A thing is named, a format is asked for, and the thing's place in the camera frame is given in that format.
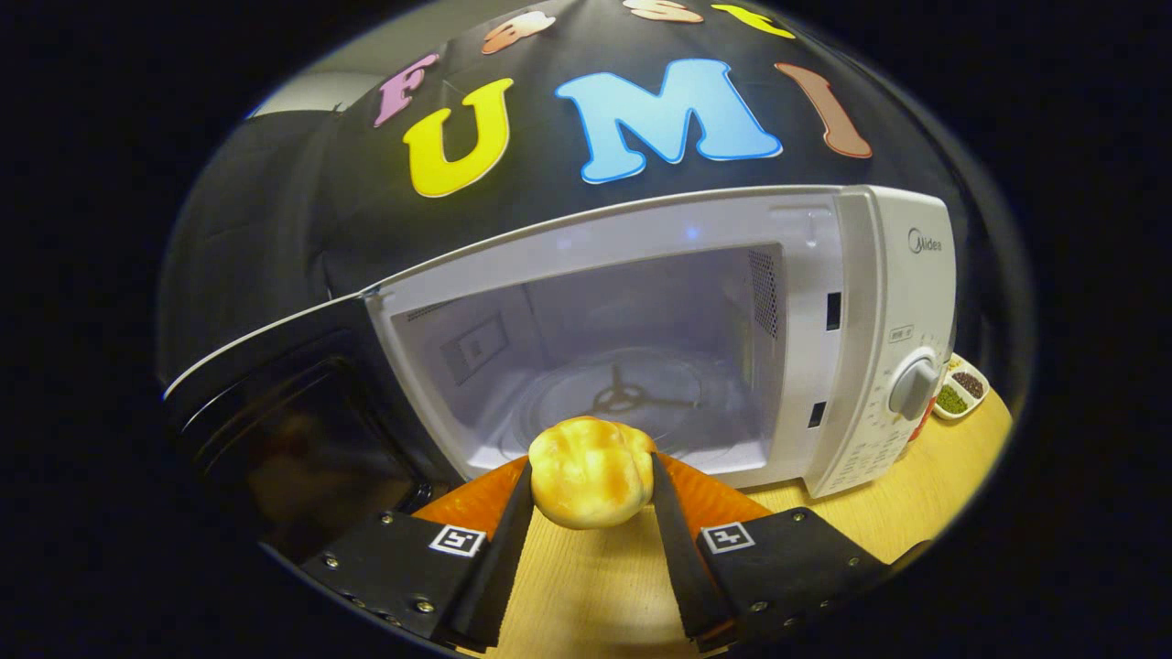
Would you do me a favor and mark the white divided dish of beans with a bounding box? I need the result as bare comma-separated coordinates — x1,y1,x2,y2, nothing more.
932,352,991,423

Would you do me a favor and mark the glass microwave turntable plate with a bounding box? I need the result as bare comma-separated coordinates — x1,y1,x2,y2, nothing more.
499,348,763,460

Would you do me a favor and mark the white microwave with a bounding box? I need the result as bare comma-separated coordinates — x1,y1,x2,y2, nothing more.
163,185,959,555

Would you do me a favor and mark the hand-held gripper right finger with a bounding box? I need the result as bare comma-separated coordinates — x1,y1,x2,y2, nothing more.
651,453,890,654

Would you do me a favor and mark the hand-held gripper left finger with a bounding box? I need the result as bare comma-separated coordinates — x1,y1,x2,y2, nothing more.
300,458,536,654

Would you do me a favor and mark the golden bread bun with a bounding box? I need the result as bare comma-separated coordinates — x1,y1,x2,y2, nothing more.
528,416,658,531

